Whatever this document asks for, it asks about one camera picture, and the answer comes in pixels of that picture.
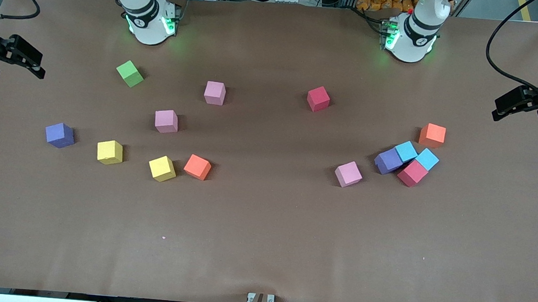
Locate yellow foam cube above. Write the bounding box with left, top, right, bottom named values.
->
left=147, top=155, right=178, bottom=183
left=96, top=139, right=125, bottom=166

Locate purple foam cube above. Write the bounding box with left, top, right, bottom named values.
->
left=44, top=122, right=76, bottom=150
left=373, top=146, right=404, bottom=177

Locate pink foam cube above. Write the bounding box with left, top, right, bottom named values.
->
left=203, top=80, right=227, bottom=106
left=153, top=109, right=180, bottom=134
left=334, top=160, right=364, bottom=190

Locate crimson foam cube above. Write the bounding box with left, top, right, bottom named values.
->
left=306, top=85, right=332, bottom=113
left=396, top=158, right=429, bottom=189

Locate orange foam cube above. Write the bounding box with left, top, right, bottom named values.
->
left=182, top=153, right=213, bottom=181
left=418, top=123, right=447, bottom=149

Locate light blue foam cube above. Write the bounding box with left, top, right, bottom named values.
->
left=414, top=147, right=441, bottom=172
left=393, top=140, right=419, bottom=164

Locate green foam cube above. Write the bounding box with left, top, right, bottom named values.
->
left=115, top=59, right=146, bottom=89

